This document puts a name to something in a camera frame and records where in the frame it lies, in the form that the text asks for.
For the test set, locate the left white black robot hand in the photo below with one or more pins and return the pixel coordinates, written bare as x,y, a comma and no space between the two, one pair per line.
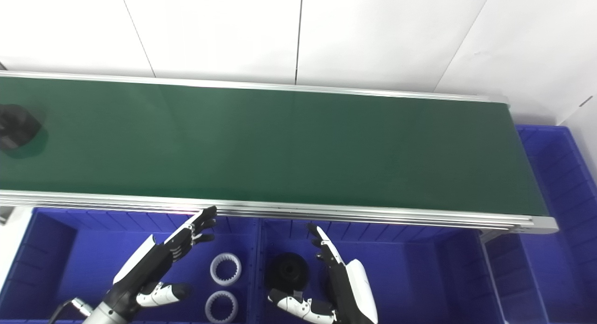
149,263

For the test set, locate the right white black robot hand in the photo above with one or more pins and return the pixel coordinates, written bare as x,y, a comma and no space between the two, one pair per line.
354,291

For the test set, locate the black round flanged part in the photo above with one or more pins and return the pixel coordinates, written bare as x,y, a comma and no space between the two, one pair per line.
288,272
16,127

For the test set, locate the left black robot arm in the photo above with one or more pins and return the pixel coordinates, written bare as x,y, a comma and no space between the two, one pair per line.
106,315

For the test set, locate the blue plastic bin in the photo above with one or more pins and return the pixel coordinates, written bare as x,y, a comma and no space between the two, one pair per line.
84,258
559,268
419,277

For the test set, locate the green conveyor belt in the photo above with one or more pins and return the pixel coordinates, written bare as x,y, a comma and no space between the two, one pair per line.
280,151

